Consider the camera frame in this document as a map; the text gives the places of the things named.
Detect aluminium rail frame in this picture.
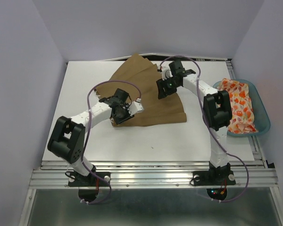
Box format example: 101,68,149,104
19,137,283,226

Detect blue plastic basket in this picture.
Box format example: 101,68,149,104
213,79,271,137

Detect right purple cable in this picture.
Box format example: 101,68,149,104
158,55,250,203

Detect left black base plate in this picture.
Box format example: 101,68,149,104
64,170,112,204

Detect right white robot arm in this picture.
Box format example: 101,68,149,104
156,60,233,184

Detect brown pleated skirt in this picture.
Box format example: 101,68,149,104
96,54,187,127

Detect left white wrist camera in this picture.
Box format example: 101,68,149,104
128,98,144,116

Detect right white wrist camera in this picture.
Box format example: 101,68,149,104
158,66,173,81

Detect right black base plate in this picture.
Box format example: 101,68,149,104
190,170,236,202

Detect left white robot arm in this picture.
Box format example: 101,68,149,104
47,89,133,186

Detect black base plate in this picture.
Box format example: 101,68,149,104
64,170,112,204
190,170,236,202

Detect orange floral skirt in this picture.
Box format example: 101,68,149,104
217,78,258,134

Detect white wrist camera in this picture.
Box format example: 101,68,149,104
158,66,173,81
128,98,144,116

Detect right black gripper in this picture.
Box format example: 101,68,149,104
156,75,180,99

